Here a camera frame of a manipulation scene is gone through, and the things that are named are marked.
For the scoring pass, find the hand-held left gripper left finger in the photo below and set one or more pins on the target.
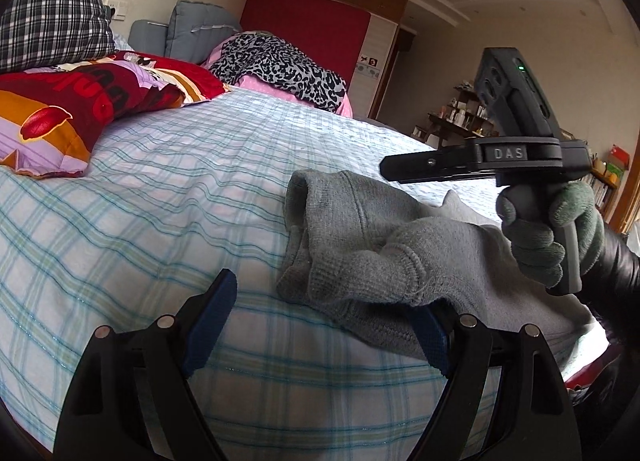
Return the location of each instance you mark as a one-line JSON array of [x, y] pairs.
[[212, 326]]

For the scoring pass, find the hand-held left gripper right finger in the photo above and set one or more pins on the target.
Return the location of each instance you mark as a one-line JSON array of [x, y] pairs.
[[432, 341]]

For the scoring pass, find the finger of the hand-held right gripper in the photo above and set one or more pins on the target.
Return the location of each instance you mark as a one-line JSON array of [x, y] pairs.
[[425, 165]]

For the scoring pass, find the grey sweatshirt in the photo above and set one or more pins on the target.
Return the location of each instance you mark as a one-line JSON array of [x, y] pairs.
[[360, 251]]

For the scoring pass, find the person's right forearm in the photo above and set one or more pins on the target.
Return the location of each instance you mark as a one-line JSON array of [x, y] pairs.
[[620, 281]]

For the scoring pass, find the person's right hand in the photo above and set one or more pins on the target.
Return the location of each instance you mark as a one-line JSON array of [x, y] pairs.
[[530, 246]]

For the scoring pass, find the wooden desk shelf with bottles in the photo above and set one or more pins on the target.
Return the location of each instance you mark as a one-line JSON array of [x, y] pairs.
[[465, 111]]

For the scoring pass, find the white wardrobe door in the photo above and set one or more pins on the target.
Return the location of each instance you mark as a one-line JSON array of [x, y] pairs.
[[375, 66]]

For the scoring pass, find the blue plaid bed sheet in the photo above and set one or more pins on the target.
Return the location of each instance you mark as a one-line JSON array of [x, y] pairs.
[[150, 221]]

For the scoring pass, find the pink blanket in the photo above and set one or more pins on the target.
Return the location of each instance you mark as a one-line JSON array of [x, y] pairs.
[[270, 86]]

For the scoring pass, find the leopard print cloth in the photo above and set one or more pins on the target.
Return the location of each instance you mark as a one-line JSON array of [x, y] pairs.
[[280, 66]]

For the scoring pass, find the red printed quilt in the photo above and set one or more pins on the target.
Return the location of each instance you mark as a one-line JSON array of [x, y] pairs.
[[75, 101]]

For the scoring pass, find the grey-blue cushion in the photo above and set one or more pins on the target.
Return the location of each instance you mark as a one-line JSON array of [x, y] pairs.
[[195, 31]]

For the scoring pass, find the grey bolster cushion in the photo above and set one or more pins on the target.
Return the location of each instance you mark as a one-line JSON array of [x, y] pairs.
[[147, 36]]

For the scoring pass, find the dark plaid pillow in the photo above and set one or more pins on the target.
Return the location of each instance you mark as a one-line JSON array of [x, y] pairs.
[[55, 16]]

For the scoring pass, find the wooden door frame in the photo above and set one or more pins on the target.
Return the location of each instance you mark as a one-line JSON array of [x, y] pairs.
[[631, 201]]

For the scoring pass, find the white wall switch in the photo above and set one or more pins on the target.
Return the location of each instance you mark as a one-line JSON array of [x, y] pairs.
[[117, 9]]

